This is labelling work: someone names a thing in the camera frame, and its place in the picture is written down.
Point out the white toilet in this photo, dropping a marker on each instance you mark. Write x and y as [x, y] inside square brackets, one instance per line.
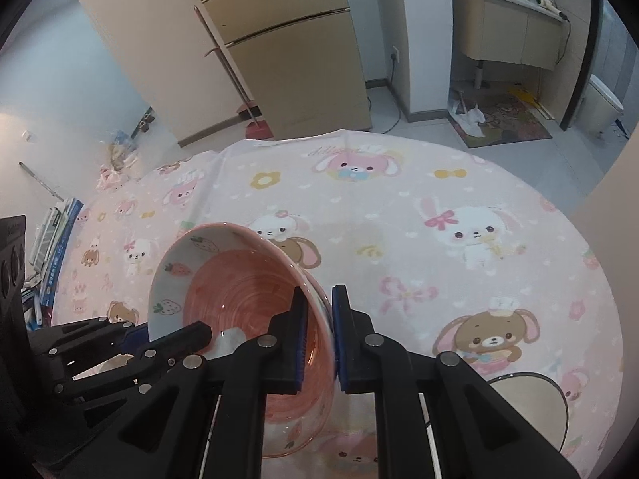
[601, 102]

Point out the stack of books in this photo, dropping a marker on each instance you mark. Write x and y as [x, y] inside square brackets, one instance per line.
[57, 244]

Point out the white wall outlet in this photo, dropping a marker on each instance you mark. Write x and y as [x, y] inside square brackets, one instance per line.
[395, 54]

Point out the white bowl with dark rim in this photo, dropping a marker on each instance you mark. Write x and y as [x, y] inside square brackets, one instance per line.
[529, 409]

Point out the clear plastic bag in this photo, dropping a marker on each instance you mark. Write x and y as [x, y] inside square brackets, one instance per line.
[120, 147]

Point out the dark door frame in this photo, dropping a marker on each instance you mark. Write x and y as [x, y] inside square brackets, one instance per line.
[584, 60]

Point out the white hair dryer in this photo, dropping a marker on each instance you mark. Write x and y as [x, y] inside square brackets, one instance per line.
[546, 4]

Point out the pink printed tablecloth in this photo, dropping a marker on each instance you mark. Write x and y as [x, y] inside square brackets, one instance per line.
[399, 199]

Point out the broom with red head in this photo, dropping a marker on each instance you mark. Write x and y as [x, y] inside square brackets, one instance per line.
[257, 129]

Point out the beige bathroom vanity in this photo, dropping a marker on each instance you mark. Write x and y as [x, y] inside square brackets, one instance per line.
[499, 30]

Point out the large pink strawberry bowl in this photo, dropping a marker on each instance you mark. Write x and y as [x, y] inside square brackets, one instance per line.
[239, 284]

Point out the beige refrigerator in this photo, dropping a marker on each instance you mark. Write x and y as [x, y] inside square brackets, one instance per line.
[289, 60]

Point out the brown printed floor mat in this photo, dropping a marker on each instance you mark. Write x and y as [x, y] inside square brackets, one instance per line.
[519, 124]

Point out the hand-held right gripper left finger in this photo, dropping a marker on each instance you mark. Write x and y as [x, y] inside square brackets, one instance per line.
[299, 339]

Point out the grey metal rod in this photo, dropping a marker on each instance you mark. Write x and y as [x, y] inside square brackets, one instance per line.
[42, 181]

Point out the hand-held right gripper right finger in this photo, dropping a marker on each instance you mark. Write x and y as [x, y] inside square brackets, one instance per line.
[339, 339]

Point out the pink crumpled cloth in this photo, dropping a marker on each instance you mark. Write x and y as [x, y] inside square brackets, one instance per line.
[111, 178]

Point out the white crumpled cloth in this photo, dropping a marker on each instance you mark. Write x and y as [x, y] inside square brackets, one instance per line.
[469, 122]

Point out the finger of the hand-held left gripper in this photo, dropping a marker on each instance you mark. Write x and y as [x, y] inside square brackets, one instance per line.
[179, 337]
[135, 338]

